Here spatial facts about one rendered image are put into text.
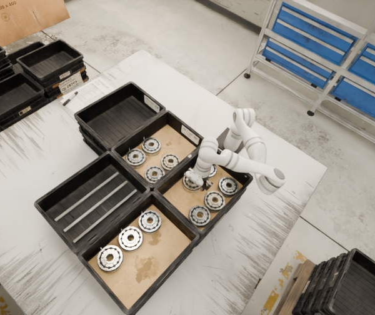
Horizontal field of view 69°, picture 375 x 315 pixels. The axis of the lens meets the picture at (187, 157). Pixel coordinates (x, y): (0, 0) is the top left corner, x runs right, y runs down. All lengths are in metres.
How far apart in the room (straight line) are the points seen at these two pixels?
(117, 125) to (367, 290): 1.68
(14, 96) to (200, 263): 1.92
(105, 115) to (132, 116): 0.15
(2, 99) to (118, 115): 1.19
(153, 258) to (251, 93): 2.34
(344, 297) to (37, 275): 1.56
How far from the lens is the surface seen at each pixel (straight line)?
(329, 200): 2.70
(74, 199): 1.38
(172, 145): 1.49
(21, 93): 2.58
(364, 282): 1.97
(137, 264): 1.24
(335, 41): 2.85
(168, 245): 1.26
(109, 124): 1.59
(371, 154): 3.29
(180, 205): 1.32
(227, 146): 1.65
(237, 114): 1.43
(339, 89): 3.02
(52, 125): 1.83
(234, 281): 1.41
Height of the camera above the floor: 2.04
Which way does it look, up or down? 56 degrees down
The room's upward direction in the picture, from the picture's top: 11 degrees clockwise
